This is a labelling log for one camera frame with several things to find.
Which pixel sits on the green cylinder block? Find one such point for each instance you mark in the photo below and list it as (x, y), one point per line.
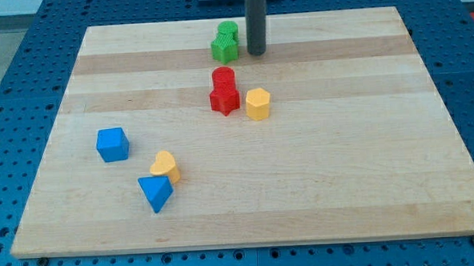
(229, 27)

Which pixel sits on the green star block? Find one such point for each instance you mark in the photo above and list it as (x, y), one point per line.
(225, 48)

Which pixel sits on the red star block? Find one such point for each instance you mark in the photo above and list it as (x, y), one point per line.
(225, 99)

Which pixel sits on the yellow hexagon block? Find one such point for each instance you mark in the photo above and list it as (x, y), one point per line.
(258, 104)

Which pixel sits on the yellow heart block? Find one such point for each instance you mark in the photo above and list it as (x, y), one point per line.
(165, 165)

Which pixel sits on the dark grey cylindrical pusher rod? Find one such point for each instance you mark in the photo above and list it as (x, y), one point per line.
(255, 15)

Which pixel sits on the blue cube block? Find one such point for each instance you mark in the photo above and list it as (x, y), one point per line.
(112, 144)

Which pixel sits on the red cylinder block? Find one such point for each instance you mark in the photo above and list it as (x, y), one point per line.
(223, 78)

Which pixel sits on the blue triangle block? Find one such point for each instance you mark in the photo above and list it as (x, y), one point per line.
(157, 190)

